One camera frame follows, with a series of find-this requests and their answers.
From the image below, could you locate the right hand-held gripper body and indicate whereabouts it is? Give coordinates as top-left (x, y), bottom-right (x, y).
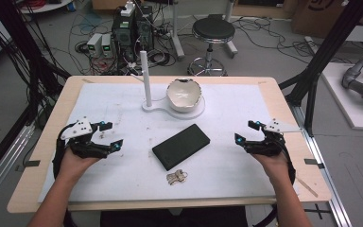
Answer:
top-left (243, 118), bottom-right (303, 157)

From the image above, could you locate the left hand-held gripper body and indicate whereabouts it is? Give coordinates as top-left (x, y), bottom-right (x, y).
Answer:
top-left (60, 116), bottom-right (113, 160)

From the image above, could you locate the person's left hand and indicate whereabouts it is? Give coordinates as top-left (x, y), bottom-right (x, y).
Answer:
top-left (58, 148), bottom-right (101, 184)

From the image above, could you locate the person's right hand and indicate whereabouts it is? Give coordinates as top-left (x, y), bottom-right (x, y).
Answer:
top-left (251, 148), bottom-right (295, 187)

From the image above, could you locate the white table mat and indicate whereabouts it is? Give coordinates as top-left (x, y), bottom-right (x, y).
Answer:
top-left (37, 82), bottom-right (297, 203)

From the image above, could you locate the black tape strip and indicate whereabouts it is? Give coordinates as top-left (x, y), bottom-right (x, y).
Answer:
top-left (23, 159), bottom-right (42, 168)
top-left (303, 158), bottom-right (326, 169)

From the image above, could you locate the white stand with pole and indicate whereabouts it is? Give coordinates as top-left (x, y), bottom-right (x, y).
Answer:
top-left (130, 50), bottom-right (206, 120)

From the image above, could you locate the black rectangular case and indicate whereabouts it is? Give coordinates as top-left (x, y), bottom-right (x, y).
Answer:
top-left (151, 123), bottom-right (212, 172)

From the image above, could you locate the light wooden table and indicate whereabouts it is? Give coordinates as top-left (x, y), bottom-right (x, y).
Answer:
top-left (7, 75), bottom-right (333, 214)

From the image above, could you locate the silver bunch of keys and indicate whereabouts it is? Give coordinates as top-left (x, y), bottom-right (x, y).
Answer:
top-left (165, 168), bottom-right (189, 186)

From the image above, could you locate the white ceramic bowl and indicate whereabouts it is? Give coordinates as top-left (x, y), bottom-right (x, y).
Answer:
top-left (165, 78), bottom-right (202, 114)

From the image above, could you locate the grey bench power supply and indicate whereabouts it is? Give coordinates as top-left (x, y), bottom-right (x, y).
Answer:
top-left (101, 33), bottom-right (114, 59)
top-left (86, 32), bottom-right (104, 59)

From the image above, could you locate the white floor platform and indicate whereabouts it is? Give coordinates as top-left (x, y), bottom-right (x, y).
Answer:
top-left (320, 61), bottom-right (363, 131)

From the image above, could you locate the person's dark clothing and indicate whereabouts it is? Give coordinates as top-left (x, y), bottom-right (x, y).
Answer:
top-left (99, 205), bottom-right (248, 227)

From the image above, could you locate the black computer tower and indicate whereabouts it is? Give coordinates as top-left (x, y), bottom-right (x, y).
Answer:
top-left (111, 5), bottom-right (155, 62)

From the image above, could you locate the black round stool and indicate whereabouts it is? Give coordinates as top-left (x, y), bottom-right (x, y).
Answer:
top-left (187, 13), bottom-right (236, 78)

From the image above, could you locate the white power strip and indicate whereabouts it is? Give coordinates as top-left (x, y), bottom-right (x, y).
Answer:
top-left (120, 0), bottom-right (137, 18)

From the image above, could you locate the brown cardboard box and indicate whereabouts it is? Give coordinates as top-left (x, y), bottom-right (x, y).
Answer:
top-left (290, 0), bottom-right (363, 40)

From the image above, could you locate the aluminium floor rail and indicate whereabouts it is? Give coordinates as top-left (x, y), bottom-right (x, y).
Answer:
top-left (290, 104), bottom-right (354, 227)
top-left (0, 123), bottom-right (36, 210)

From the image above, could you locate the tangle of floor cables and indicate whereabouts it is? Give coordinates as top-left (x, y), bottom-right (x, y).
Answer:
top-left (233, 15), bottom-right (354, 65)

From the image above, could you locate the black metal frame post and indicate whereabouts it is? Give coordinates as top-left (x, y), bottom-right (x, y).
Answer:
top-left (278, 0), bottom-right (363, 137)

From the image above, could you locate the black frame with cable bundle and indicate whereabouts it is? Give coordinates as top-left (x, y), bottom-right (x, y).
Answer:
top-left (0, 0), bottom-right (73, 131)

